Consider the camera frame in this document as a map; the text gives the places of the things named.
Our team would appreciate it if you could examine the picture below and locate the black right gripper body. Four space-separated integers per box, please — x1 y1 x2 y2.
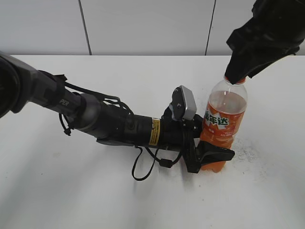
226 0 305 57

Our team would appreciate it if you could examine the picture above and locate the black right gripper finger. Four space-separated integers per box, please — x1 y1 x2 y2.
224 45 259 83
247 47 299 78

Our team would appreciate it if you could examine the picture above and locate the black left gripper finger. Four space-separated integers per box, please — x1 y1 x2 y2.
197 141 235 166

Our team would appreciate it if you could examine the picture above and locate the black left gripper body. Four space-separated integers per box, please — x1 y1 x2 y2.
181 114 203 173

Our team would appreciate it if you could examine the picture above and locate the orange soda plastic bottle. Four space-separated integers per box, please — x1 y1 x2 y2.
199 77 248 174

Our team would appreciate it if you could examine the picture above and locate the orange bottle cap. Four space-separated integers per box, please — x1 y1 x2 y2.
224 76 246 85

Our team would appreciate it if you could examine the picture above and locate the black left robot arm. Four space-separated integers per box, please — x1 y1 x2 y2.
0 53 235 173

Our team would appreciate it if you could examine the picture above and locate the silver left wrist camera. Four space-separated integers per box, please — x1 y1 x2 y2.
169 85 197 121

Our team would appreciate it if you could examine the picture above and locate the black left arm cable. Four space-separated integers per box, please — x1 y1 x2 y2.
131 145 184 182

